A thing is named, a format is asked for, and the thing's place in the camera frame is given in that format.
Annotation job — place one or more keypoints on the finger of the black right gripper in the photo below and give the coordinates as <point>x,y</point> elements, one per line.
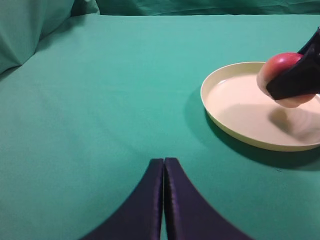
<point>303,78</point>

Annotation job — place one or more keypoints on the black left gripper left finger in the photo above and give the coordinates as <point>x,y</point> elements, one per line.
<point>140,215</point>

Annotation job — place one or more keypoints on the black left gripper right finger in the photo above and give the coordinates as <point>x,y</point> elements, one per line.
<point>188,216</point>

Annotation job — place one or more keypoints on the red-topped yellow bread bun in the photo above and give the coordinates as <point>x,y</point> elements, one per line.
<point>275,66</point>

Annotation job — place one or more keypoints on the yellow plastic plate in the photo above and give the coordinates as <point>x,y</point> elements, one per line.
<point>234,102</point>

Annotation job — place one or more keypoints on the green table cloth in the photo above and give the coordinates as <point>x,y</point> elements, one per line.
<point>80,120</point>

